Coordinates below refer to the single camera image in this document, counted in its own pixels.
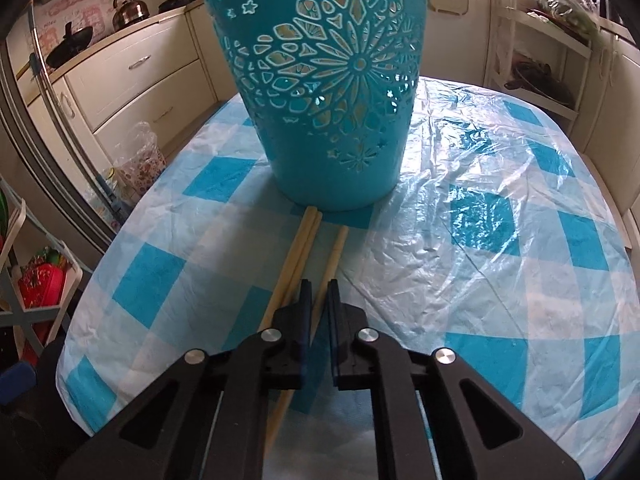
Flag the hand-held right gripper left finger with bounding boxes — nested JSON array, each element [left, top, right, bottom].
[[55, 279, 315, 480]]

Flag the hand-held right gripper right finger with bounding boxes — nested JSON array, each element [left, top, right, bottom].
[[326, 279, 586, 480]]

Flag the wooden chopstick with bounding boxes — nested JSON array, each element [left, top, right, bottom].
[[260, 206, 317, 333], [277, 211, 325, 308], [262, 226, 350, 456]]

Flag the teal perforated plastic basket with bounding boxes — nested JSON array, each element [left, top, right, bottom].
[[194, 0, 432, 211]]

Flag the blue white checkered tablecloth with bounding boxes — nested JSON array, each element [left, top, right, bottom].
[[55, 76, 633, 480]]

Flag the floral plastic bag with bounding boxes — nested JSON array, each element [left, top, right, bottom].
[[111, 121, 167, 206]]

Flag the red container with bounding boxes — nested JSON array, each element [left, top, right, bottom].
[[19, 257, 68, 308]]

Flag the cream drawer cabinet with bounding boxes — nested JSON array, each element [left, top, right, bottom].
[[20, 2, 241, 181]]

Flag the stainless steel refrigerator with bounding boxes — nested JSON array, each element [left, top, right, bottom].
[[0, 35, 126, 271]]

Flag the dark lidded pan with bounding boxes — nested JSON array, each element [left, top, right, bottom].
[[505, 57, 576, 106]]

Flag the cream door cabinets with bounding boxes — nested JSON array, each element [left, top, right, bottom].
[[430, 0, 640, 221]]

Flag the white shelf rack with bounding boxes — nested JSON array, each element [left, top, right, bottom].
[[487, 0, 593, 121]]

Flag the steel kettle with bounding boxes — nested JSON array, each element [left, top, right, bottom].
[[111, 0, 150, 32]]

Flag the black wok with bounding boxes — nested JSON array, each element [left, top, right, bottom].
[[46, 22, 95, 70]]

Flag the bag of green vegetables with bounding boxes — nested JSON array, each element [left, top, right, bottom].
[[532, 0, 601, 36]]

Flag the white wire storage rack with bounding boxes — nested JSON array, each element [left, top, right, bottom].
[[0, 175, 83, 361]]

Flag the pink patterned wall sticker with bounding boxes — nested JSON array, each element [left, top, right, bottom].
[[37, 0, 126, 56]]

